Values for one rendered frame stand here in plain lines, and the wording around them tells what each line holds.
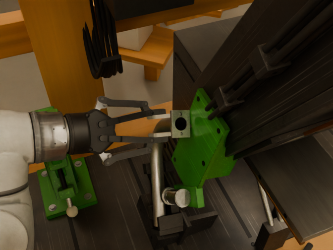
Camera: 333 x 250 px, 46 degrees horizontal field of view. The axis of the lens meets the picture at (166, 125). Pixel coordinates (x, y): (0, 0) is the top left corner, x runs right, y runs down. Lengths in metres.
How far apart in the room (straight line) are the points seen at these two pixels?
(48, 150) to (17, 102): 2.02
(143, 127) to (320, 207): 0.61
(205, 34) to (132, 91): 1.70
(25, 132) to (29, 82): 2.16
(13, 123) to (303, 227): 0.54
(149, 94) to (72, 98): 1.58
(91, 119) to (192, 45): 0.31
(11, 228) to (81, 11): 0.47
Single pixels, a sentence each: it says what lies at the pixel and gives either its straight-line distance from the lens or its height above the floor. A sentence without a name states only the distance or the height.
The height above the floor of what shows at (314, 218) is 1.13.
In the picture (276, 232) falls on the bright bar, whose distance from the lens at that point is 0.90.
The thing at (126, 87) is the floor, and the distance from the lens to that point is 2.64.
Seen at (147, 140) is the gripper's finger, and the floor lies 1.20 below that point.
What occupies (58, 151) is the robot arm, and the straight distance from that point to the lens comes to 0.69.
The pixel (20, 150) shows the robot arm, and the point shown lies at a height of 1.29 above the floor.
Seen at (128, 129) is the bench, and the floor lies 0.88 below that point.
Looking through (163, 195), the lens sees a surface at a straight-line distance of 0.87.
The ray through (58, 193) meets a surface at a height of 1.00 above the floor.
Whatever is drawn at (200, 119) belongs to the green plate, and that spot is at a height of 1.23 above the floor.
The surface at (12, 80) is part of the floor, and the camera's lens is 2.87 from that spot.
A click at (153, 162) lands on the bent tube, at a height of 1.06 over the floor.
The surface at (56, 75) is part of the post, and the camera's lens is 0.97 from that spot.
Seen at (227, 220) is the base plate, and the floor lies 0.90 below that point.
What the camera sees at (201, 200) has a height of 1.09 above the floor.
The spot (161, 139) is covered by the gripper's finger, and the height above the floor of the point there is 1.19.
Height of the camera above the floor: 1.79
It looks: 48 degrees down
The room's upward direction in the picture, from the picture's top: straight up
